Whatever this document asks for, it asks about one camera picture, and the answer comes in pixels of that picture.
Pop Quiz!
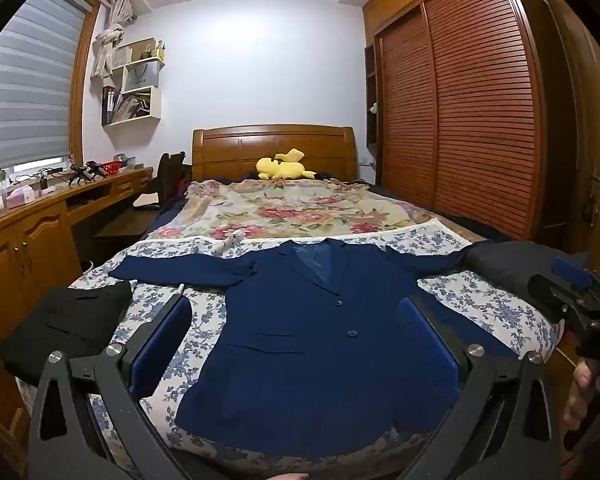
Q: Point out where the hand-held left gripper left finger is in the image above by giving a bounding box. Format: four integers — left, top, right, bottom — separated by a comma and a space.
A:
27, 295, 196, 480

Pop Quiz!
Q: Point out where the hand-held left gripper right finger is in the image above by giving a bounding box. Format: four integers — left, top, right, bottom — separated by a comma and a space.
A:
397, 295, 563, 480

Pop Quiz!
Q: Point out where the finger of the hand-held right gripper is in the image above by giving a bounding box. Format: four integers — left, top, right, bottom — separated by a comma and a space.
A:
527, 272, 588, 323
551, 255, 600, 311

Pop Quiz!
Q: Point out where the blue suit jacket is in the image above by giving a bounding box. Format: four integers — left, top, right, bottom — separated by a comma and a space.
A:
109, 239, 518, 436

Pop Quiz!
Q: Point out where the person's right hand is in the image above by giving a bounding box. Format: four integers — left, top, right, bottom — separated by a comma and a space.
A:
562, 360, 600, 431

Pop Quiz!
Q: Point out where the dark grey folded garment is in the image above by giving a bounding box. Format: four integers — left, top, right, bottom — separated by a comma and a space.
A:
462, 240, 588, 311

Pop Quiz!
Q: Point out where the blue floral white bedsheet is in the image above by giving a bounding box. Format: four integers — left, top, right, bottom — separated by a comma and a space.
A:
67, 217, 566, 466

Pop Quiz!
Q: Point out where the black folded garment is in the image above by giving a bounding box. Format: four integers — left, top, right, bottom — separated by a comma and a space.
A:
0, 280, 133, 388

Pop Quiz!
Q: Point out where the wooden desk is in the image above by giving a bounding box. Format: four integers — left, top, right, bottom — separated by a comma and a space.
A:
0, 167, 153, 461

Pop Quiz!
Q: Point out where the dark chair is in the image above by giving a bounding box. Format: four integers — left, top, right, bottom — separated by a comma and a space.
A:
157, 151, 188, 198

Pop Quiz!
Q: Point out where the pink floral blanket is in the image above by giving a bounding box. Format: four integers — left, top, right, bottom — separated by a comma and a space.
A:
147, 179, 433, 241

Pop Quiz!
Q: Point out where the wooden louvered wardrobe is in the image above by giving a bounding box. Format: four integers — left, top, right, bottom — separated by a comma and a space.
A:
362, 0, 571, 243

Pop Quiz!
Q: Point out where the pink tissue box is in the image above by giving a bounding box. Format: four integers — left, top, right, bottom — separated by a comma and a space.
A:
5, 186, 35, 208

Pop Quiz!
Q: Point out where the wooden bed headboard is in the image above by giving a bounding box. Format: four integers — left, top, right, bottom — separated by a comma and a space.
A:
192, 126, 357, 183

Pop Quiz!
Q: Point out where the yellow plush toy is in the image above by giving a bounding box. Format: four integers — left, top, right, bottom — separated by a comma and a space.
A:
256, 148, 317, 181

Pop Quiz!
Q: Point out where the row of books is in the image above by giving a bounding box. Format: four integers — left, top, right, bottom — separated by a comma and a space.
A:
102, 86, 153, 126

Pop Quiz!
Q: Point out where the white paper bag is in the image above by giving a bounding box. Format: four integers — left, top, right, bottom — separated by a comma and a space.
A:
122, 57, 160, 92

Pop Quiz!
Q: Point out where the grey striped window blind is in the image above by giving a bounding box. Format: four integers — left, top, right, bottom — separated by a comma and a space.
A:
0, 0, 93, 176

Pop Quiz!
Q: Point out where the tied beige curtain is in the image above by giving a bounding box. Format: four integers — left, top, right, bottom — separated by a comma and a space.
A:
90, 0, 138, 81

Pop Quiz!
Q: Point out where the white wall shelf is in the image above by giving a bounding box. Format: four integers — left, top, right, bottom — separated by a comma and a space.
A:
101, 37, 167, 127

